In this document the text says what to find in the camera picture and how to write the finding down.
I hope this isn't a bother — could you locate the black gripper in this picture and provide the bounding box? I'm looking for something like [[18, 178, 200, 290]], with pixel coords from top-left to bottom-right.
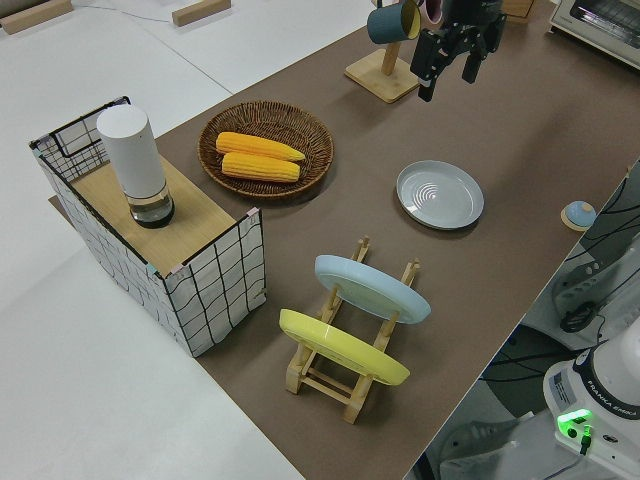
[[410, 0, 507, 104]]

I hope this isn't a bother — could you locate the gray plate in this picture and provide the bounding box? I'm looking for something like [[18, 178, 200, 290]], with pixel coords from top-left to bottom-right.
[[396, 160, 485, 232]]

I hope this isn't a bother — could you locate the light blue plate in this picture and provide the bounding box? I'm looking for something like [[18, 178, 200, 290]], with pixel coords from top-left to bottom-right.
[[314, 254, 432, 326]]

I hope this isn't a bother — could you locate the yellow plate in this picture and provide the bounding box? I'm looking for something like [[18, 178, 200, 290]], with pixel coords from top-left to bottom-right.
[[278, 308, 412, 387]]

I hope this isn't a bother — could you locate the wooden plate rack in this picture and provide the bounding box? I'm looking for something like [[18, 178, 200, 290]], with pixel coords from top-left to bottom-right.
[[285, 235, 422, 425]]

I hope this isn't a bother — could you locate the pink mug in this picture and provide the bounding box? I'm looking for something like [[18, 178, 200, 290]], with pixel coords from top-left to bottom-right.
[[417, 0, 446, 25]]

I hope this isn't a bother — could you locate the wooden mug tree stand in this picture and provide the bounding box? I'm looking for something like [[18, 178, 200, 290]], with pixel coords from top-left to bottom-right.
[[344, 0, 421, 105]]

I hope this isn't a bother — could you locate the teal mug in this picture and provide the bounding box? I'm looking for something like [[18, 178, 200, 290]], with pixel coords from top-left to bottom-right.
[[366, 0, 422, 45]]

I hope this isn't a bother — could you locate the white toaster oven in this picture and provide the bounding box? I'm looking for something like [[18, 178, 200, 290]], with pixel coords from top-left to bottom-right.
[[547, 0, 640, 74]]

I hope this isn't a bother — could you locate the blue call bell wooden base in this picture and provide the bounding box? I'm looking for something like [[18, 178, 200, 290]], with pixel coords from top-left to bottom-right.
[[560, 200, 596, 232]]

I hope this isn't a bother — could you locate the brown wicker basket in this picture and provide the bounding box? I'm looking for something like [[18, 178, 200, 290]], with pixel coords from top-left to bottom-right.
[[197, 101, 336, 200]]

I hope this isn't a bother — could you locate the yellow corn cob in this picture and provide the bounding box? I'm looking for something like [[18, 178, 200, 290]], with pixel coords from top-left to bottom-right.
[[220, 152, 302, 184], [215, 131, 307, 163]]

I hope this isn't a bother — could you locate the brown table mat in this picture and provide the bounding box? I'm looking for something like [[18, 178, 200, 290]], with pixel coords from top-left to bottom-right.
[[48, 0, 640, 480]]

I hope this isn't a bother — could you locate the short wooden block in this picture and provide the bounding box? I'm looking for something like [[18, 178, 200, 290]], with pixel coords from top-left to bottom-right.
[[171, 0, 232, 27]]

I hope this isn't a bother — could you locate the white cylinder with glass base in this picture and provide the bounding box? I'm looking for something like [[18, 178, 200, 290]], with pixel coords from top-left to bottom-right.
[[96, 105, 177, 230]]

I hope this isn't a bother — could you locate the long wooden block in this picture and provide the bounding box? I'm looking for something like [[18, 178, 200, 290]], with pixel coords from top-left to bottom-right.
[[0, 0, 74, 35]]

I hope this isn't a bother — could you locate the black cable bundle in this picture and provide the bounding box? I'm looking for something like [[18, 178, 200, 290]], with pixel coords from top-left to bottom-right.
[[582, 167, 640, 254]]

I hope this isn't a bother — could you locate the coiled black cable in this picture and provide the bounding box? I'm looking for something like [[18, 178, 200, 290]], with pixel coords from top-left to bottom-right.
[[559, 301, 597, 334]]

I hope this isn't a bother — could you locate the wire grid box wooden shelf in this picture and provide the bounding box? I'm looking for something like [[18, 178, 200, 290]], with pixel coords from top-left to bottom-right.
[[28, 95, 266, 359]]

